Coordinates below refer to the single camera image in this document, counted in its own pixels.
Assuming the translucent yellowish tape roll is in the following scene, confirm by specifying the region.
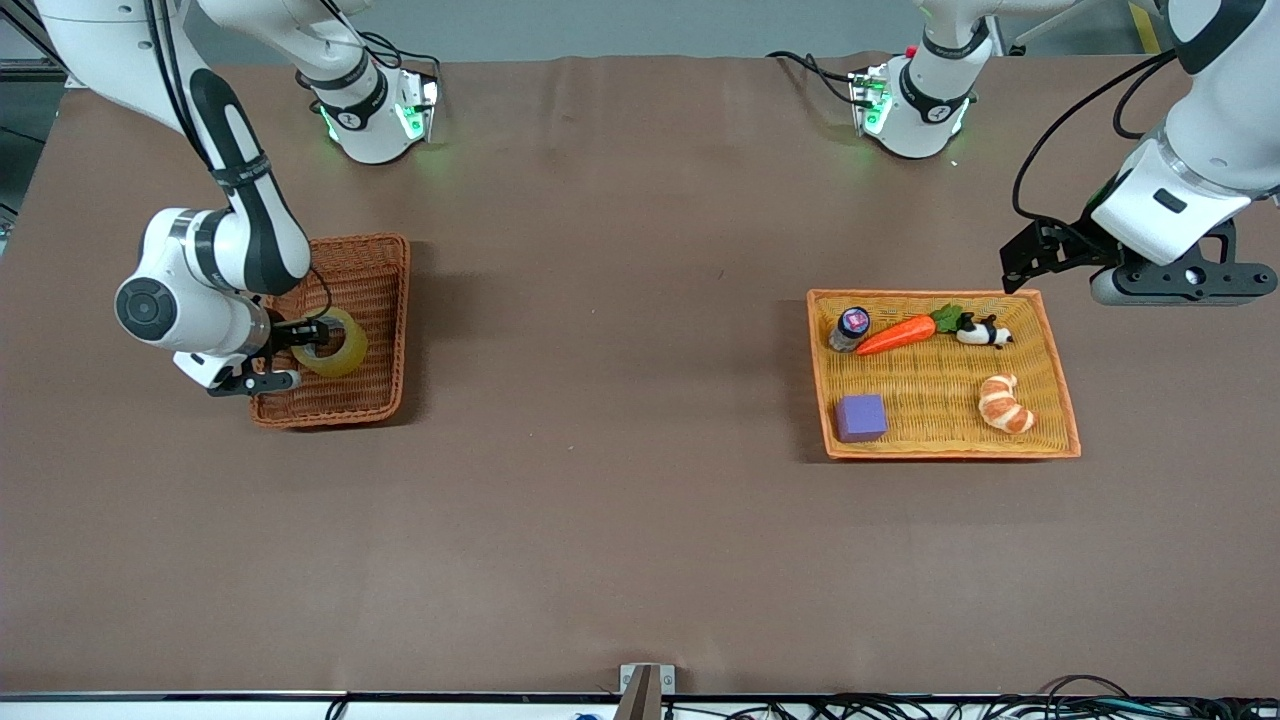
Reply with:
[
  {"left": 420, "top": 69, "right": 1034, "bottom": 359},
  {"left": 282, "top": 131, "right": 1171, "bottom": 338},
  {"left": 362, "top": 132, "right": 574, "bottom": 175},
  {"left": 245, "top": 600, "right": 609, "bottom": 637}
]
[{"left": 290, "top": 307, "right": 369, "bottom": 379}]

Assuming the brown wicker basket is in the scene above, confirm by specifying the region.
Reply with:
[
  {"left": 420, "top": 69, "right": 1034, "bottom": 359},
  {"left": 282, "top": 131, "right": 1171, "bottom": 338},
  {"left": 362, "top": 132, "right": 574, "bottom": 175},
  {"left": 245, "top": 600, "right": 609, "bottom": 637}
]
[{"left": 249, "top": 233, "right": 412, "bottom": 430}]

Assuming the orange woven flat basket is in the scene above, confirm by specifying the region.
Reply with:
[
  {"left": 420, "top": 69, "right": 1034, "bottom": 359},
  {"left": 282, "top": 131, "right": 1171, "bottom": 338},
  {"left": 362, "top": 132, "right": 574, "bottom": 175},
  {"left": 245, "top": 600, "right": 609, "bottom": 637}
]
[{"left": 806, "top": 288, "right": 1083, "bottom": 461}]

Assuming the small panda figurine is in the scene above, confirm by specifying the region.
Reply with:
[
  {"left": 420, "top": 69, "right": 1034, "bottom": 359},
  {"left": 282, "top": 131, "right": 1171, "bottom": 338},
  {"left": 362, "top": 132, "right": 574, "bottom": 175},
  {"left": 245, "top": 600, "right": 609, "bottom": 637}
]
[{"left": 955, "top": 313, "right": 1015, "bottom": 350}]

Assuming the toy croissant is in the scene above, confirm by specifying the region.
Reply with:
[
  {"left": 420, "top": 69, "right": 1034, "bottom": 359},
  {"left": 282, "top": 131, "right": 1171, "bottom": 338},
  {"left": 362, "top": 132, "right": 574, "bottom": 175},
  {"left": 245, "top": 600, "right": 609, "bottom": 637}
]
[{"left": 977, "top": 374, "right": 1038, "bottom": 435}]

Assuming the orange toy carrot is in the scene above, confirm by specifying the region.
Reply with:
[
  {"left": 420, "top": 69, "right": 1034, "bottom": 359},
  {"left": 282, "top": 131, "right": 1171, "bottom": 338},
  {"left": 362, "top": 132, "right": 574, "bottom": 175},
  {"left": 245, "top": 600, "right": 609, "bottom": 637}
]
[{"left": 856, "top": 304, "right": 965, "bottom": 357}]

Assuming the small dark-capped bottle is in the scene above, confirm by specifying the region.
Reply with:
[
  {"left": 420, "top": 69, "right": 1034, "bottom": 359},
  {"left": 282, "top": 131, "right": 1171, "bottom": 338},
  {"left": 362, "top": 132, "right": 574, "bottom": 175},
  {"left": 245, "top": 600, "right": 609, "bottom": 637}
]
[{"left": 828, "top": 306, "right": 872, "bottom": 354}]

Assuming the purple cube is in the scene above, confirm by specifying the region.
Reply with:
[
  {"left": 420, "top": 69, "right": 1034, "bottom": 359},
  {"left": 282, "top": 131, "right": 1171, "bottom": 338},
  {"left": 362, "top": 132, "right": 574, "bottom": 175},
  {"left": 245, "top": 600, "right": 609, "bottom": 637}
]
[{"left": 834, "top": 393, "right": 889, "bottom": 444}]

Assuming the brown table cover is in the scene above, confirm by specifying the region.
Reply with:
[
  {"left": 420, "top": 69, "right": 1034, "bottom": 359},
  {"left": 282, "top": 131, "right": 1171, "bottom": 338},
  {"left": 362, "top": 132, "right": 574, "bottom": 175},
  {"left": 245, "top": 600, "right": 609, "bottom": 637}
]
[{"left": 0, "top": 55, "right": 1280, "bottom": 698}]

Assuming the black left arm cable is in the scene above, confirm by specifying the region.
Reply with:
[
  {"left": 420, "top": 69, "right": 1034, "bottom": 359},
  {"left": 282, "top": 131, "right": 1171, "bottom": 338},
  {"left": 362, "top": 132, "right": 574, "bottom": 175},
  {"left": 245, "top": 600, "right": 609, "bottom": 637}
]
[{"left": 1011, "top": 52, "right": 1179, "bottom": 223}]

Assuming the black left base cable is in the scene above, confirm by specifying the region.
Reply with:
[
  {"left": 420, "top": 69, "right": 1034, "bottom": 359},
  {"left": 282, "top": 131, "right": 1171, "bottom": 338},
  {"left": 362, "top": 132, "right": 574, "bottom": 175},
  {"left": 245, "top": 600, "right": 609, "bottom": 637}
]
[{"left": 767, "top": 50, "right": 863, "bottom": 107}]

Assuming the black base cable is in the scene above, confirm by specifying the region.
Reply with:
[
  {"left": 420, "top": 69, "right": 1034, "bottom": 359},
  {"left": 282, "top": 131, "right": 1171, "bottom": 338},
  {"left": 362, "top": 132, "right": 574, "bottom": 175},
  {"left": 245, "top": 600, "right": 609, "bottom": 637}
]
[
  {"left": 767, "top": 50, "right": 863, "bottom": 107},
  {"left": 355, "top": 30, "right": 443, "bottom": 83}
]

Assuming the black right base cable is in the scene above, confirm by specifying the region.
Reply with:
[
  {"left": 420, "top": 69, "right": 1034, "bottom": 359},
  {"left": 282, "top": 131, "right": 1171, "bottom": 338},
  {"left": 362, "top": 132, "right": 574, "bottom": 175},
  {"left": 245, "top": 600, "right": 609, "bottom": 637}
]
[{"left": 355, "top": 30, "right": 443, "bottom": 83}]

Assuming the metal table edge bracket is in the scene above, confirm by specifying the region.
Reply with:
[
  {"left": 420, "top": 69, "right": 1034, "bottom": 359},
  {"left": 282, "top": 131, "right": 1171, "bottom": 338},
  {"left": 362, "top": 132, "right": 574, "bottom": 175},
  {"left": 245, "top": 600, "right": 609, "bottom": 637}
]
[{"left": 619, "top": 664, "right": 676, "bottom": 720}]

